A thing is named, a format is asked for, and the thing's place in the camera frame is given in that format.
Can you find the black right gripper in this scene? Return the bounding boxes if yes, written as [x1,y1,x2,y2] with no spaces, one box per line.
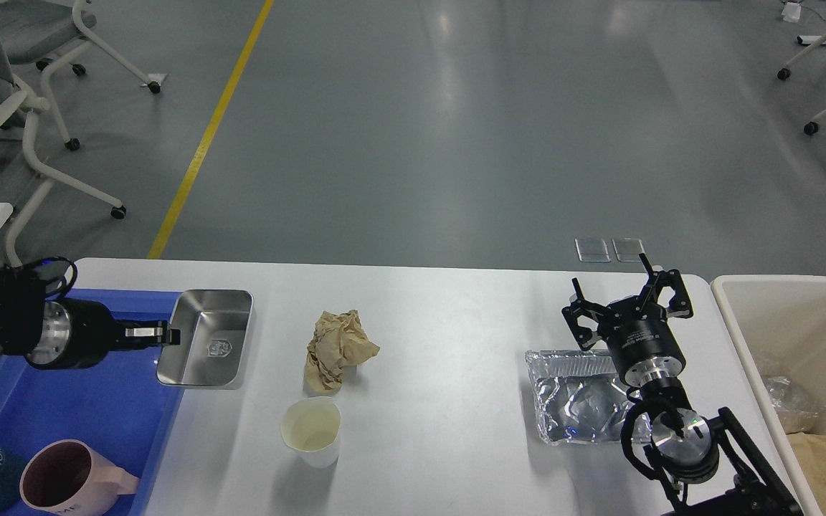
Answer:
[561,253,694,389]

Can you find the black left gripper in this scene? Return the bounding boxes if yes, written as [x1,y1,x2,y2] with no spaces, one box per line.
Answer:
[26,298,181,370]

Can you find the stainless steel rectangular tray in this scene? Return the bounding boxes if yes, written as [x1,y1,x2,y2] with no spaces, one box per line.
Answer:
[156,290,253,390]

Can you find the aluminium foil container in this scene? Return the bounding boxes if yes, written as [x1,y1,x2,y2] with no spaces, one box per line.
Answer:
[524,350,632,446]

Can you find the pink mug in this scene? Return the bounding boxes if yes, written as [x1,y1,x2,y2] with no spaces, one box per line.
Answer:
[19,439,140,515]

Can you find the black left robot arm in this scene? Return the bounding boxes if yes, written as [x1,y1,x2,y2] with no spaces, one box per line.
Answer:
[0,256,181,371]

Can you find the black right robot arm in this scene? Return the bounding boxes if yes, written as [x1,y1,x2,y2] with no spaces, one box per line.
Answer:
[561,254,803,515]

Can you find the floor outlet cover right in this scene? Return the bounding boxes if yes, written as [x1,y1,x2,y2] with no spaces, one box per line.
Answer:
[611,237,645,262]

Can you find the floor outlet cover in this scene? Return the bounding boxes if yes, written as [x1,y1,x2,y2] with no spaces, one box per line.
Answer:
[574,237,611,262]
[611,237,645,262]

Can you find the floor outlet cover left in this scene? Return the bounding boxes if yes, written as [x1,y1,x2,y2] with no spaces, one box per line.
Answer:
[574,237,611,262]

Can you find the crumpled brown paper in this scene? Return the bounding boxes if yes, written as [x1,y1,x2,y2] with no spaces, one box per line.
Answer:
[304,310,381,395]

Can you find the white paper cup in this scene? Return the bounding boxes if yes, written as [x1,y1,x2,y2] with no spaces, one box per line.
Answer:
[280,396,342,468]

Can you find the white plastic bin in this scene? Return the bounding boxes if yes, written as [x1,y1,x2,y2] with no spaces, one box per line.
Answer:
[711,275,826,515]

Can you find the clear plastic bag in bin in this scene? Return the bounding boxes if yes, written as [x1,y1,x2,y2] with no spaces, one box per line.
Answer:
[761,376,826,434]

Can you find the grey office chair far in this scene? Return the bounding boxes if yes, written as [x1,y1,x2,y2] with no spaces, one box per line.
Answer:
[0,1,163,94]

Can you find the white power adapter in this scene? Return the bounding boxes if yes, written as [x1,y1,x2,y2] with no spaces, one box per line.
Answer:
[781,2,801,24]

